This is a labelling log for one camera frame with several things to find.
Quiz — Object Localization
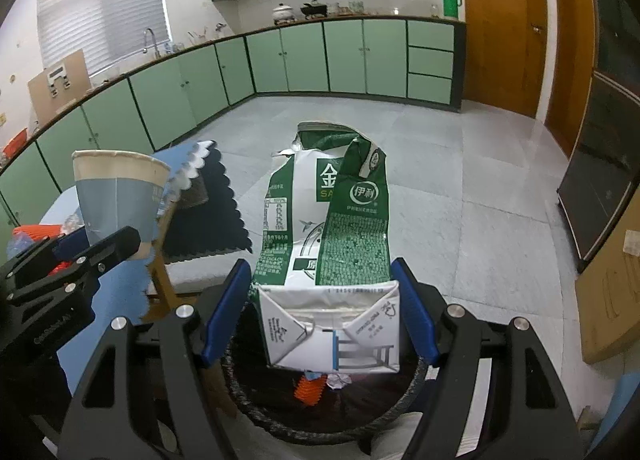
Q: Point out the white tissue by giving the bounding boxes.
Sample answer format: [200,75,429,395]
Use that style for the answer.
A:
[326,373,352,391]

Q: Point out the brown cardboard box on counter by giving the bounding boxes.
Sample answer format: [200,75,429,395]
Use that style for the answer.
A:
[28,50,92,127]

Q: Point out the green thermos bottle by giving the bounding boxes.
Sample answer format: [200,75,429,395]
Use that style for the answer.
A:
[442,0,462,20]

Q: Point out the cardboard box on floor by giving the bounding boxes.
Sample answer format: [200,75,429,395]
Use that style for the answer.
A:
[572,228,640,366]

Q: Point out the black glass cabinet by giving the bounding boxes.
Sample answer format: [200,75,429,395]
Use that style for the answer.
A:
[558,0,639,269]

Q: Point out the grey white paper cup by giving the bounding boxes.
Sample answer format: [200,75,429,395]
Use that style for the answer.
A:
[72,150,170,261]

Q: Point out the blue plastic bag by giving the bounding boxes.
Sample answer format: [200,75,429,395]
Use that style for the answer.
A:
[6,232,50,259]

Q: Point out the chrome sink faucet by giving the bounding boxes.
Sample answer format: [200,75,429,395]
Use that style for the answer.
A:
[142,27,160,60]

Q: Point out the green lower kitchen cabinets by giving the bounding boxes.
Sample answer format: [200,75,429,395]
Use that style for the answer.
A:
[1,16,466,241]

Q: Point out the black wok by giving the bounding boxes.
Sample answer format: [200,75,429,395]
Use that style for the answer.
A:
[300,0,328,20]

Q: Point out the brown wooden door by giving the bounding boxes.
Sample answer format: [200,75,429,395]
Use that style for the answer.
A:
[546,0,596,155]
[463,0,548,117]

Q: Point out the window blinds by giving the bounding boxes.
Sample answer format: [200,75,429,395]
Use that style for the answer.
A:
[37,0,170,75]

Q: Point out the orange ribbed sponge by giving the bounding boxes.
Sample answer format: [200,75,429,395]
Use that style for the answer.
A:
[294,374,326,407]

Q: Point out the green white milk carton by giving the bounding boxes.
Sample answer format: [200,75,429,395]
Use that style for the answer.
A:
[252,122,400,374]

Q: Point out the blue tree-print tablecloth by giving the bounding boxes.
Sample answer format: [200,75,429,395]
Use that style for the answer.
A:
[39,139,254,391]

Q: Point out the black trash bin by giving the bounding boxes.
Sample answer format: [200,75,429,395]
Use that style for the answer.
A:
[220,304,427,445]

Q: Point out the white cooking pot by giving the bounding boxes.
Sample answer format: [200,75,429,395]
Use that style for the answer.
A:
[272,4,295,25]

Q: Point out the orange plastic basin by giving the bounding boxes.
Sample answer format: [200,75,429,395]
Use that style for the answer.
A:
[2,128,28,159]

